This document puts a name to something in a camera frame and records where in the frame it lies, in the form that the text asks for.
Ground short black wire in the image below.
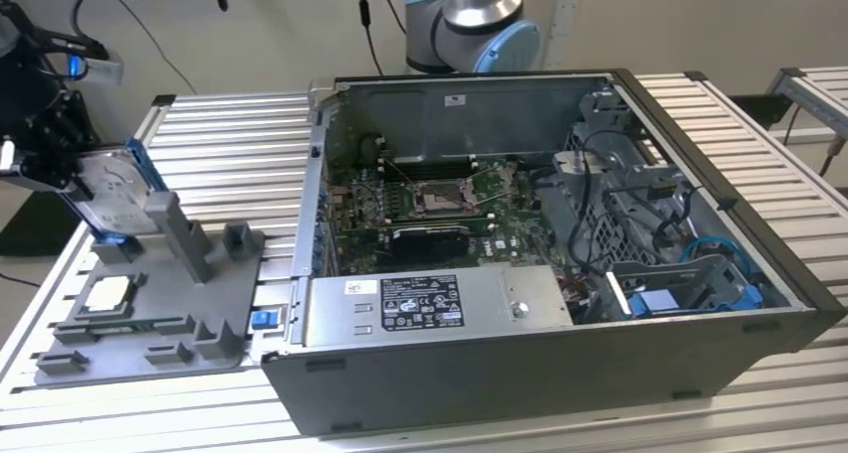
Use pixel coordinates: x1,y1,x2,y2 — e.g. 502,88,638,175
655,187,704,248

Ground silver power supply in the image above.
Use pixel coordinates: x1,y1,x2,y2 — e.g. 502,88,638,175
302,265,575,348

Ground black graphics card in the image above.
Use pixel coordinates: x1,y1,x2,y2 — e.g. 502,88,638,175
388,225,474,265

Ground grey metal drive cage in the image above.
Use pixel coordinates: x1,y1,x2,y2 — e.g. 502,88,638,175
534,90,738,278

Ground black stand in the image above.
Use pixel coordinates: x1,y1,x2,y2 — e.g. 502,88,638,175
0,179,88,256

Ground open black PC case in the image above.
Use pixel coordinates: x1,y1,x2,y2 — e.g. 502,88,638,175
262,67,848,437

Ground thin black wall wire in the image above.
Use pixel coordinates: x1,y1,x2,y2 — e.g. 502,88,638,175
98,0,199,95

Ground grey parts rack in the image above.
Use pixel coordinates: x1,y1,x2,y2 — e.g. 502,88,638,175
32,192,267,389

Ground thin locking lever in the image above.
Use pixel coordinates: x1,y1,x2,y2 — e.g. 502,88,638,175
388,157,422,185

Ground grey disk bay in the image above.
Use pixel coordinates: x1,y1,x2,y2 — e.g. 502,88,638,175
603,252,775,324

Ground silver camera with blue light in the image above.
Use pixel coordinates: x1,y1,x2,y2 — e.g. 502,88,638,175
66,53,126,85

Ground hanging cable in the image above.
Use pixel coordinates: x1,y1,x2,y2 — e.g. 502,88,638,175
820,137,844,177

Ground CPU socket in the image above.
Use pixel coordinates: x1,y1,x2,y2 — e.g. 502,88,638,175
414,179,476,215

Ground green RAM stick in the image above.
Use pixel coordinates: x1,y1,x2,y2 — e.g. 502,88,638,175
86,316,187,333

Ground red power wires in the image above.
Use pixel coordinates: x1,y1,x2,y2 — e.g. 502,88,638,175
559,273,598,310

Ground black RAM slots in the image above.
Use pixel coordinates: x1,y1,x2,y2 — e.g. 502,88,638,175
376,153,483,172

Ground silver CPU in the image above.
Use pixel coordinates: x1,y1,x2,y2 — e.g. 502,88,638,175
86,278,134,311

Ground long black wire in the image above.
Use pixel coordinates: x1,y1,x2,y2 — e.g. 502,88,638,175
566,129,622,275

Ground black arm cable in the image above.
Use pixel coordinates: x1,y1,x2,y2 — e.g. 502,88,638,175
356,0,386,75

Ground blue carrier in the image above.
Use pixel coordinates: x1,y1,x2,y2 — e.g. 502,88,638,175
627,291,683,320

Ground hard disk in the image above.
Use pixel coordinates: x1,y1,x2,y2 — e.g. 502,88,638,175
63,137,167,243

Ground metal socket cover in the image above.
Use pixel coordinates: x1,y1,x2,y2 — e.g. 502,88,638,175
463,164,516,201

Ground blue wire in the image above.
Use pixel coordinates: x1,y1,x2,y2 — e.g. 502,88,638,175
686,236,743,270

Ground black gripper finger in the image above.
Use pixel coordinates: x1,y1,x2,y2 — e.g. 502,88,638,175
12,147,87,194

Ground thick black cable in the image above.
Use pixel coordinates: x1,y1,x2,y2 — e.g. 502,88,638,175
71,0,103,42

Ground black box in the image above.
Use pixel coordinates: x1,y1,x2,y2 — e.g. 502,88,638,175
728,93,795,131

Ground metal slat side table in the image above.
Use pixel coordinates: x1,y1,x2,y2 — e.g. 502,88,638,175
767,67,848,141

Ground green motherboard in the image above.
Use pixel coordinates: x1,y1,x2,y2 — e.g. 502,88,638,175
323,134,564,278

